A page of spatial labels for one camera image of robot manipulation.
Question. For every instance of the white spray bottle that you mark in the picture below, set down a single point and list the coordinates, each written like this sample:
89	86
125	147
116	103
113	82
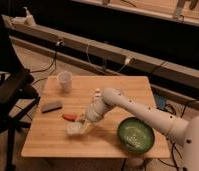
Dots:
29	17

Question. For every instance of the black chair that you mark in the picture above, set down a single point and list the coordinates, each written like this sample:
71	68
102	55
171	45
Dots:
17	96

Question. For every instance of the blue object on floor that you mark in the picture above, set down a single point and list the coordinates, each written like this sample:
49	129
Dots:
160	102

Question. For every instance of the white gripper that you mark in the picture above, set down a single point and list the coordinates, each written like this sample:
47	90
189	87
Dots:
94	113

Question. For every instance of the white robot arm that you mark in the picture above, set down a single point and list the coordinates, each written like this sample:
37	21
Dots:
183	132

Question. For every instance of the orange carrot toy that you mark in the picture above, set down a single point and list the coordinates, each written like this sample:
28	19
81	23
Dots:
69	117

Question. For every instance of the white sponge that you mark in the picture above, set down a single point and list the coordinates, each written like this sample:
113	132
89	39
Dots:
74	128

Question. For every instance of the green ceramic bowl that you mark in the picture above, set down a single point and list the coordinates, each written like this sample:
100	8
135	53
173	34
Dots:
135	136

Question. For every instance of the white tube bottle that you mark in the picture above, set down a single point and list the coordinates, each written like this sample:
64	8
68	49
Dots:
97	94

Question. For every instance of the white plastic cup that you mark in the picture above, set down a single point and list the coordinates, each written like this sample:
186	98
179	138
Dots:
64	79

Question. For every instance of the gray rectangular block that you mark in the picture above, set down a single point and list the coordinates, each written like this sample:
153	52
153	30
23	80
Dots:
51	106

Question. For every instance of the wooden table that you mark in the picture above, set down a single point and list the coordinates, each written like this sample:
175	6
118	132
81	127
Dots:
47	135

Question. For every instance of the long wooden ledge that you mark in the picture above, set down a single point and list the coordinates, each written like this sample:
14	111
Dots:
167	70

